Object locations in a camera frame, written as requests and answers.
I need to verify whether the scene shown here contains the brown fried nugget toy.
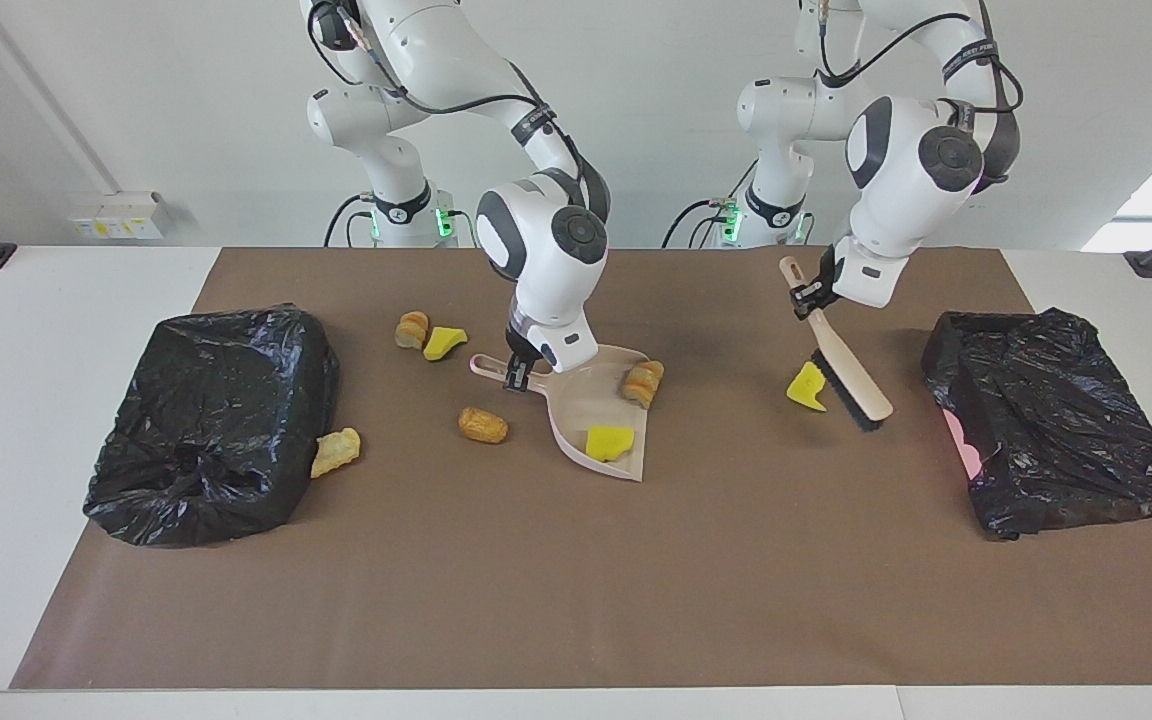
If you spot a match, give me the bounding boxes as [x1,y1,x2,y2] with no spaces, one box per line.
[458,406,510,445]

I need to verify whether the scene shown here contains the pink hand brush black bristles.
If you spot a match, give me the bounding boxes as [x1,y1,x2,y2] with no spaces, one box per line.
[779,256,894,433]

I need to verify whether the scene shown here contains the pink plastic dustpan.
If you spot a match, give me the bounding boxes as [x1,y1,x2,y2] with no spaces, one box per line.
[469,345,652,483]

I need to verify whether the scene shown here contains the notched yellow sponge piece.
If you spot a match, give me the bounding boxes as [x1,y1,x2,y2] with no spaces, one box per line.
[786,362,830,413]

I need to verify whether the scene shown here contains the large yellow sponge piece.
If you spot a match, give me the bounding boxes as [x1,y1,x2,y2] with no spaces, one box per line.
[585,426,638,464]

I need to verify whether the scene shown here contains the beige bread chunk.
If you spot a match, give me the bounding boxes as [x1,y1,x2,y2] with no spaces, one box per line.
[620,359,666,410]

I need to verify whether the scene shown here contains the beige dumpling toy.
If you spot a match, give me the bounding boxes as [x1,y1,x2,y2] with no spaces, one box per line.
[311,428,362,479]

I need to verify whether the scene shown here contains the pink plastic bin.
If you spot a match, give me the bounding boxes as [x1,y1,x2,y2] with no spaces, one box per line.
[943,408,984,481]

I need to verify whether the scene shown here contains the black trash bag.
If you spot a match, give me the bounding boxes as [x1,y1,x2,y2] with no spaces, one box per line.
[921,308,1152,542]

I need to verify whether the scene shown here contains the black bag lined bin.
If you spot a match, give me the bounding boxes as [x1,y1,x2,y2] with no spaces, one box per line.
[83,304,342,548]

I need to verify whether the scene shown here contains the brown table mat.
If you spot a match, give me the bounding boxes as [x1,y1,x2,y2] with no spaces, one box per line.
[9,247,1152,691]

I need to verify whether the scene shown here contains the black base cable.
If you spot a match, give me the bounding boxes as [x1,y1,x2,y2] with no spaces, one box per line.
[323,193,377,248]
[661,160,759,248]

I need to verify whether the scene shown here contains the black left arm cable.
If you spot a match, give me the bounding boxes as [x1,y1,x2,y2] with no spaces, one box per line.
[816,0,1024,193]

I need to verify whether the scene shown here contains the white wall socket box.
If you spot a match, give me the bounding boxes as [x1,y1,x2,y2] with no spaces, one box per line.
[69,192,174,241]

